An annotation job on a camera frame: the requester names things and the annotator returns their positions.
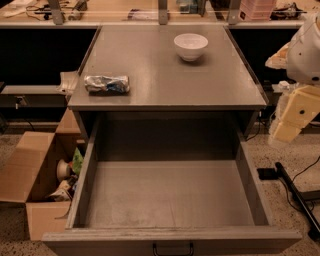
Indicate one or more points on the brown cardboard box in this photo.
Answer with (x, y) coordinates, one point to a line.
(29, 175)

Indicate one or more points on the black drawer handle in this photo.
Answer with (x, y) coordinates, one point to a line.
(171, 250)

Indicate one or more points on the pink plastic container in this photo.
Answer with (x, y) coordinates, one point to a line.
(256, 10)

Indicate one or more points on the grey cabinet with top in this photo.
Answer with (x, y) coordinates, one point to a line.
(159, 80)

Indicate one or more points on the white ceramic bowl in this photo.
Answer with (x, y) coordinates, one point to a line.
(190, 46)

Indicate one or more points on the black stand base bar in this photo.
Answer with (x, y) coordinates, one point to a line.
(314, 232)

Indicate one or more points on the crumpled wrapper in box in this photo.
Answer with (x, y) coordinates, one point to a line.
(64, 192)

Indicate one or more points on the white round object in box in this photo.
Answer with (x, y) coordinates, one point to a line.
(63, 170)

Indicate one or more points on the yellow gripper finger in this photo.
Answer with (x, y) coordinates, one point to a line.
(294, 112)
(279, 59)

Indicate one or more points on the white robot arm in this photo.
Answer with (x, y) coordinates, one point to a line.
(301, 60)

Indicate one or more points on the small black floor box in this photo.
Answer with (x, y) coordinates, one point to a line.
(267, 174)

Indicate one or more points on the silver blue redbull can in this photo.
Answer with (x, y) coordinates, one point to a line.
(101, 83)

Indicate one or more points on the green packet in box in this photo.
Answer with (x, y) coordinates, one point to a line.
(77, 161)

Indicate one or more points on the open grey top drawer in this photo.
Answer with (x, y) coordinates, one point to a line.
(168, 179)

